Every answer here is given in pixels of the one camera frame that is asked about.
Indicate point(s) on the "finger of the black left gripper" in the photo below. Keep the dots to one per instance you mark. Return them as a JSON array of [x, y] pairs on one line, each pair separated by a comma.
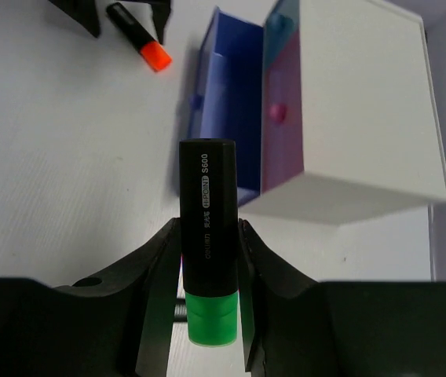
[[161, 10], [84, 12]]

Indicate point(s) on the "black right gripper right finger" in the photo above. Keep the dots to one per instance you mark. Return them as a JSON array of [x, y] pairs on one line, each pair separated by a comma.
[[293, 325]]

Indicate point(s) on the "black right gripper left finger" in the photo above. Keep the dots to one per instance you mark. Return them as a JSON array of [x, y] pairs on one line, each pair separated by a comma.
[[116, 322]]

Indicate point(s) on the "orange cap black highlighter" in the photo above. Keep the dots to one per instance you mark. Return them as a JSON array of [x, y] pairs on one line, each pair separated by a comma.
[[149, 48]]

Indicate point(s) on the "purple blue drawer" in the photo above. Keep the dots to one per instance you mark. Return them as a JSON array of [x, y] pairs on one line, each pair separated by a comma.
[[226, 100]]

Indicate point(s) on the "light blue drawer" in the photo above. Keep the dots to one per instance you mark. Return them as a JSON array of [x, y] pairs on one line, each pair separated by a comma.
[[281, 24]]

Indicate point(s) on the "green cap black highlighter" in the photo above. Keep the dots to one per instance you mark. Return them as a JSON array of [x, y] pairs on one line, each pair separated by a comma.
[[209, 239]]

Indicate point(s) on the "pink drawer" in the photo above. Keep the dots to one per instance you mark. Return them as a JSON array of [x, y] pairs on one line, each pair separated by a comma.
[[282, 142]]

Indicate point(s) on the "white drawer cabinet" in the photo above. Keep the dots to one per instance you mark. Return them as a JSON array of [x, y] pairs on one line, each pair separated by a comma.
[[371, 134]]

